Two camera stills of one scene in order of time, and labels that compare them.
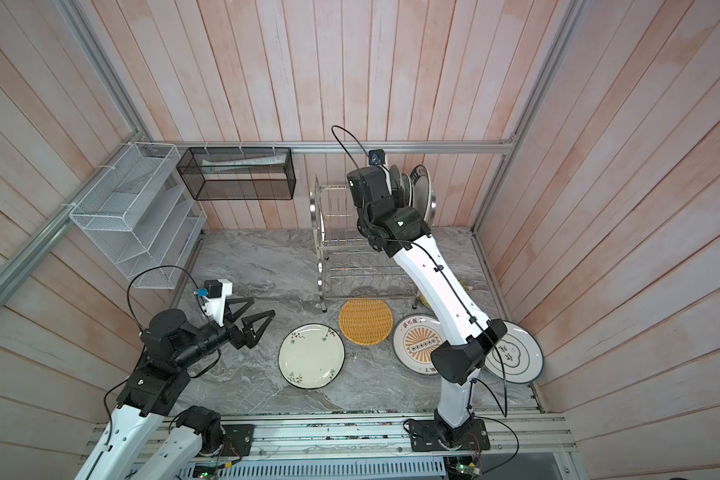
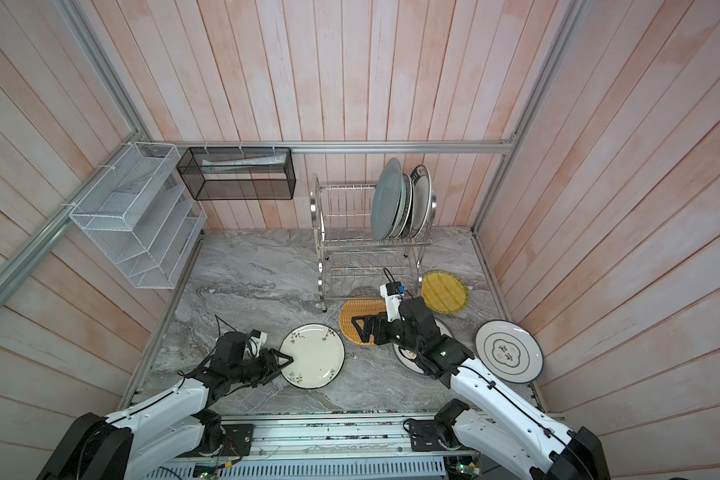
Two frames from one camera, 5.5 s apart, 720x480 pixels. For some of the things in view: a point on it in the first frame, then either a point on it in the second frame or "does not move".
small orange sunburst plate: x=406 y=184 does not move
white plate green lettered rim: x=420 y=187 does not move
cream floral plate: x=311 y=356 does not move
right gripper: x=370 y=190 -> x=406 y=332
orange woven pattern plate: x=365 y=321 does not move
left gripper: x=248 y=336 -> x=271 y=368
